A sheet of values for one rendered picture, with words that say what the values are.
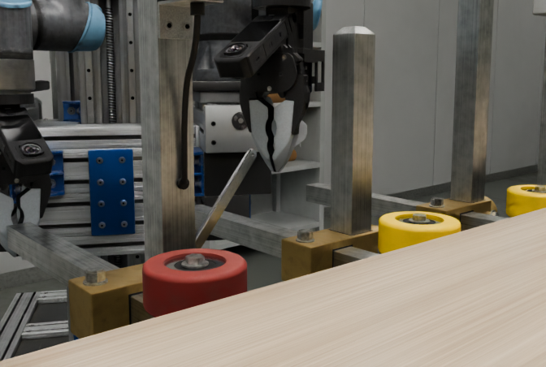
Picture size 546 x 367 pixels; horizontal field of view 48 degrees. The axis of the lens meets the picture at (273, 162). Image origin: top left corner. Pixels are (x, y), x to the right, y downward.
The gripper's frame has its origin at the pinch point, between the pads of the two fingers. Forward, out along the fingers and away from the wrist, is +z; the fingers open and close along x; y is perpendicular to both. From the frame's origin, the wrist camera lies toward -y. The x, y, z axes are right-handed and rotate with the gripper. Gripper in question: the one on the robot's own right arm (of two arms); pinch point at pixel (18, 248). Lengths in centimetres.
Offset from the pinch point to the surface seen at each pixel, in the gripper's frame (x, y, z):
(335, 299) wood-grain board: -4, -54, -7
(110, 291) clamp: 3.4, -34.2, -4.3
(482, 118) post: -54, -33, -16
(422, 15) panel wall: -413, 242, -73
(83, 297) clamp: 5.1, -32.6, -3.7
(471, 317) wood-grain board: -8, -61, -7
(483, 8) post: -53, -33, -31
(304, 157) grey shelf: -247, 209, 30
